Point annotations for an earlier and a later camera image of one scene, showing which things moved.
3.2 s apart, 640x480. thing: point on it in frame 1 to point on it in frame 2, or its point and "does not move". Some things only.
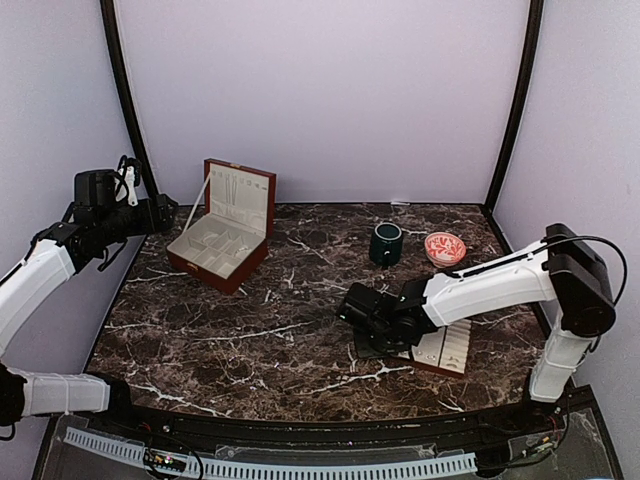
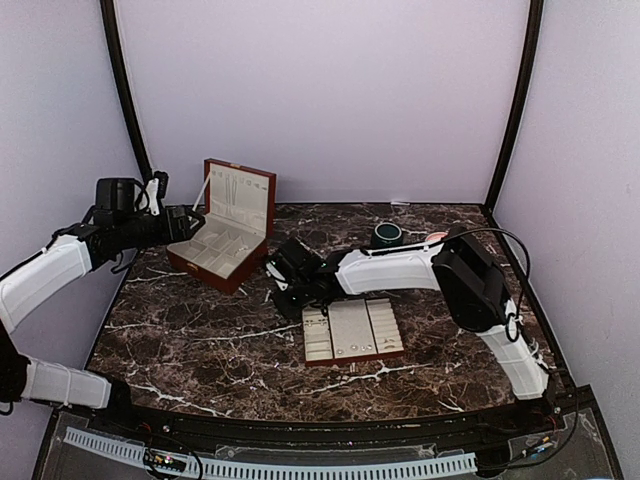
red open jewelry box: (224, 247) does not move
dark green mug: (386, 244) does not move
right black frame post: (534, 40) does not move
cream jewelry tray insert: (445, 348) to (351, 330)
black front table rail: (540, 418) does not move
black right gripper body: (378, 344) to (292, 306)
